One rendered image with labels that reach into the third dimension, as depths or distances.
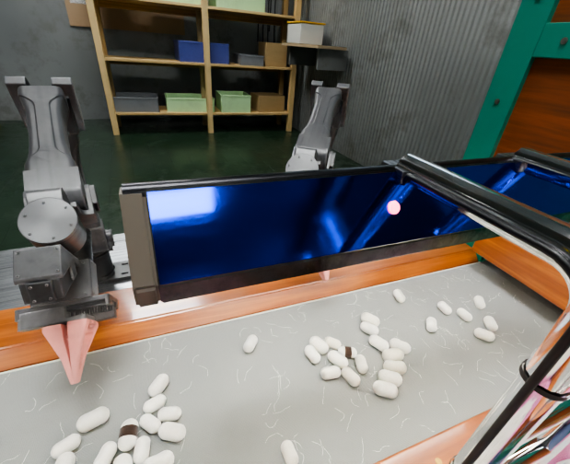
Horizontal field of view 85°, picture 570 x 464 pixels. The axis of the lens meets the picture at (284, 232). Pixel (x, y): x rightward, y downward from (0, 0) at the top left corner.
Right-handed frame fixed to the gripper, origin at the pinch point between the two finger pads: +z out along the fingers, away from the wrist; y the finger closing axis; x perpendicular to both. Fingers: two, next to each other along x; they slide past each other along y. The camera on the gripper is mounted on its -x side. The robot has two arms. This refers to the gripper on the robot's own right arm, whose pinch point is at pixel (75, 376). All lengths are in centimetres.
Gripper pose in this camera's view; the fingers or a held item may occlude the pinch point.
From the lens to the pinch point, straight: 50.8
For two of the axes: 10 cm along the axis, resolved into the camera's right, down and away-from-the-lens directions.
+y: 9.3, -1.3, 3.5
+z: 2.4, 9.3, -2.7
